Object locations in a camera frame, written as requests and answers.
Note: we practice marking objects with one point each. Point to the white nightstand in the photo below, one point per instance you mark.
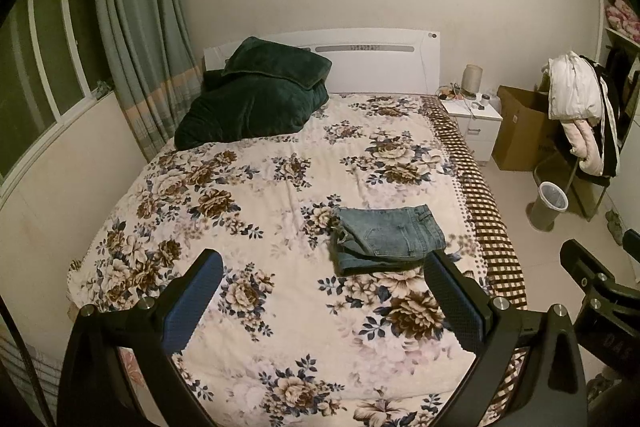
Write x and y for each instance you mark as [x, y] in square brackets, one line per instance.
[478, 122]

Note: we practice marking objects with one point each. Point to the white mesh waste bin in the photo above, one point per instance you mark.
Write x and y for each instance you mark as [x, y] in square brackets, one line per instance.
[551, 200]

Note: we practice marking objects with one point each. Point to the pink folded bedding on shelf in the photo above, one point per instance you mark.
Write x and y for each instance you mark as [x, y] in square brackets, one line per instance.
[623, 19]

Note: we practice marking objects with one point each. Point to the window with white frame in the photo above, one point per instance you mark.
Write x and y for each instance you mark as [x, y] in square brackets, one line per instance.
[53, 69]

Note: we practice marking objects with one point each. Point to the wooden chair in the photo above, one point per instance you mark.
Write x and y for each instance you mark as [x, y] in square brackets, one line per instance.
[587, 190]

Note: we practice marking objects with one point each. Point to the dark green velvet blanket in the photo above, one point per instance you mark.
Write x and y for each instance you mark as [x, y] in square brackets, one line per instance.
[265, 89]

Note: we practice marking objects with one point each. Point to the black garment white stripes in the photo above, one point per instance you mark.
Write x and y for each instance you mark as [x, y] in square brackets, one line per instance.
[607, 137]

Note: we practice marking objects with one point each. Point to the brown cardboard box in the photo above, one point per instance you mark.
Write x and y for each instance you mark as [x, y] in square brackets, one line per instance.
[526, 133]

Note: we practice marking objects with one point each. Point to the white wardrobe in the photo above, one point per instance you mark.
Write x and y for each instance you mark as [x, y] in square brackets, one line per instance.
[620, 56]

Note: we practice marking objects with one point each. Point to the folded dark blue jeans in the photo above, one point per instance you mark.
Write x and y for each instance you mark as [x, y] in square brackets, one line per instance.
[346, 264]

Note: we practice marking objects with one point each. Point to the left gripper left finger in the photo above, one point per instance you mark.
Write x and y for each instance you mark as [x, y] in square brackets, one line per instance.
[94, 387]

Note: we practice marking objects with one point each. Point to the floral bed blanket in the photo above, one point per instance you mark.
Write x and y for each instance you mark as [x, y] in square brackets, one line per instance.
[286, 341]

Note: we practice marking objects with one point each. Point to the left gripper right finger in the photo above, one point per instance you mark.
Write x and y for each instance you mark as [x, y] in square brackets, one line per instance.
[551, 387]

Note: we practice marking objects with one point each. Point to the grey green curtain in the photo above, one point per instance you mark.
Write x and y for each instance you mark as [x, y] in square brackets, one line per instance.
[155, 73]

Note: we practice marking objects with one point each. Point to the ripped blue denim shorts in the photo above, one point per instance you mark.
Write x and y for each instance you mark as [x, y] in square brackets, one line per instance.
[400, 235]

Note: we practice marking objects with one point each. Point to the beige cylindrical lamp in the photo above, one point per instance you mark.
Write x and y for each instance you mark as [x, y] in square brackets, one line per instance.
[471, 80]

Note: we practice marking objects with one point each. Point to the white puffer jacket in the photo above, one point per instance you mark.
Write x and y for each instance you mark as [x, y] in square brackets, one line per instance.
[574, 89]

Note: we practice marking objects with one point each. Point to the pink jacket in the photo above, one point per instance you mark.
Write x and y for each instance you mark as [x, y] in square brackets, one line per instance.
[583, 145]

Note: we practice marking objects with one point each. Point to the white bed headboard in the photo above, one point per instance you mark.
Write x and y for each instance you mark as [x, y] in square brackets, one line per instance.
[374, 60]

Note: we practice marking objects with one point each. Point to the grey slipper pair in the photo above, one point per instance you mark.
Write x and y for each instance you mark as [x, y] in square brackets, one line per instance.
[615, 226]

